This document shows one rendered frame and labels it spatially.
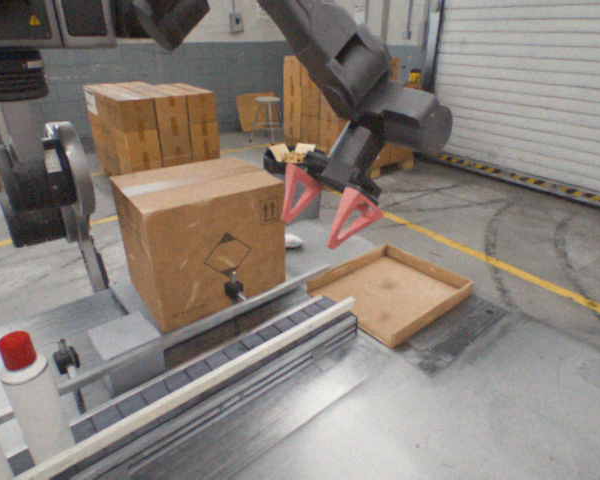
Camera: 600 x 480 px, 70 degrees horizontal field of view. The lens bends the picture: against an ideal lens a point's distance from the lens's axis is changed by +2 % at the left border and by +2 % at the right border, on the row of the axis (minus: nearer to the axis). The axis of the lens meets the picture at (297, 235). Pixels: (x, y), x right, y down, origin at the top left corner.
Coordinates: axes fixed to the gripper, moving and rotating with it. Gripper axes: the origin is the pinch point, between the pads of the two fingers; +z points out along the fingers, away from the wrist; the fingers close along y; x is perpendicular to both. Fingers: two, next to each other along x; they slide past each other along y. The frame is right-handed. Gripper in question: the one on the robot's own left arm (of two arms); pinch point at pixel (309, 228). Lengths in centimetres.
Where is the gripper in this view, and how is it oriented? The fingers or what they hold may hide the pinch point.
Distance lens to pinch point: 56.6
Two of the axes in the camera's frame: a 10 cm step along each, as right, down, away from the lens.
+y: 6.0, 3.7, -7.1
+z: -5.1, 8.6, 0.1
